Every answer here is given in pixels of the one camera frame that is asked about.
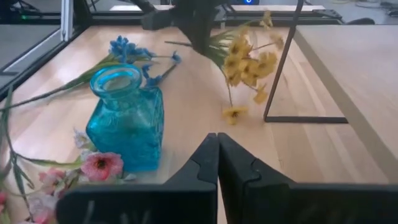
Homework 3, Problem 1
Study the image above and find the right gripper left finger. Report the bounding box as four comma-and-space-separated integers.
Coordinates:
55, 133, 218, 224

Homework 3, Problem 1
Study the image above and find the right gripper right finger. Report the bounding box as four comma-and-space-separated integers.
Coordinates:
218, 133, 398, 224

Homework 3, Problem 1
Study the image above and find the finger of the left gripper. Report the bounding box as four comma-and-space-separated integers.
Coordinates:
198, 27, 215, 55
182, 27, 201, 54

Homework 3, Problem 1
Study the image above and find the yellow artificial flower bunch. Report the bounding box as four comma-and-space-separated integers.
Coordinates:
164, 10, 285, 126

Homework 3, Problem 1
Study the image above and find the pink artificial flower bunch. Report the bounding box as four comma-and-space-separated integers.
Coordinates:
0, 86, 125, 224

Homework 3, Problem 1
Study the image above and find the blue artificial flower bunch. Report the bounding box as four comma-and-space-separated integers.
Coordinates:
0, 34, 183, 112

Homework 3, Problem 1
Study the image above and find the teal glass vase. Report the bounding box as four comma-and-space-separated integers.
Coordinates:
86, 63, 165, 173

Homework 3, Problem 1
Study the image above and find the white artificial flower bunch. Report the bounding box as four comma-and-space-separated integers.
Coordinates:
73, 128, 98, 153

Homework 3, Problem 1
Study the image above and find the wooden shelf with black legs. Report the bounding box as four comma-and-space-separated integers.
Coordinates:
263, 0, 398, 185

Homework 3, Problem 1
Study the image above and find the silver aluminium profile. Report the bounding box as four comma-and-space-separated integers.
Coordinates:
60, 0, 75, 42

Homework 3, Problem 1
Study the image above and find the black aluminium table frame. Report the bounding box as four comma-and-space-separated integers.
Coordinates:
0, 0, 345, 102

